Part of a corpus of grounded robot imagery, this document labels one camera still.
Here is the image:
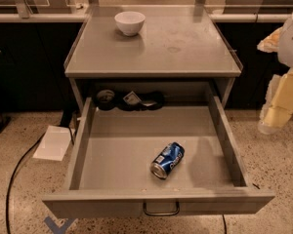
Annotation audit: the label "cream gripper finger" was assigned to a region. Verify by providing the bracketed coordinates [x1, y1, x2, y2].
[257, 27, 281, 53]
[258, 68, 293, 135]

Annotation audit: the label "blue pepsi can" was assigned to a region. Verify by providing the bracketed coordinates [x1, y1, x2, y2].
[150, 142, 185, 179]

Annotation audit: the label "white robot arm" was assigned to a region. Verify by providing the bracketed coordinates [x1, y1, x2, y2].
[257, 13, 293, 135]

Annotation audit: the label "grey cabinet counter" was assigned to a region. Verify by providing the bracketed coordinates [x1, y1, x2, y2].
[64, 5, 241, 107]

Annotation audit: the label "black items behind drawer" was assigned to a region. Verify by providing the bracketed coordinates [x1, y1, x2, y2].
[94, 90, 165, 111]

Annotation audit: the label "grey open top drawer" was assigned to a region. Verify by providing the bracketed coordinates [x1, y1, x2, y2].
[42, 87, 274, 218]

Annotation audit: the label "dark lab bench right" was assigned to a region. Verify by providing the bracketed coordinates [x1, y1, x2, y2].
[204, 0, 293, 110]

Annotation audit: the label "dark lab bench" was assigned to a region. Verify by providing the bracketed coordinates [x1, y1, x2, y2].
[204, 0, 293, 110]
[0, 0, 87, 112]

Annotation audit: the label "white ceramic bowl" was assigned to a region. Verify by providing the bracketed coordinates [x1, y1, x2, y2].
[114, 11, 146, 36]

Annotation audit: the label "white paper sheet on floor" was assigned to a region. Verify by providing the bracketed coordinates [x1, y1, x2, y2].
[33, 126, 75, 161]

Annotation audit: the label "dark lab bench left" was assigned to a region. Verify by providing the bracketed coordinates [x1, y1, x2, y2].
[0, 0, 87, 112]

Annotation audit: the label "metal drawer handle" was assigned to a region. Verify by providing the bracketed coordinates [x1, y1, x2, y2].
[143, 202, 180, 216]

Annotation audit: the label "black floor cable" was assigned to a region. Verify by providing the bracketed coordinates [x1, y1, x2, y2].
[5, 132, 47, 234]

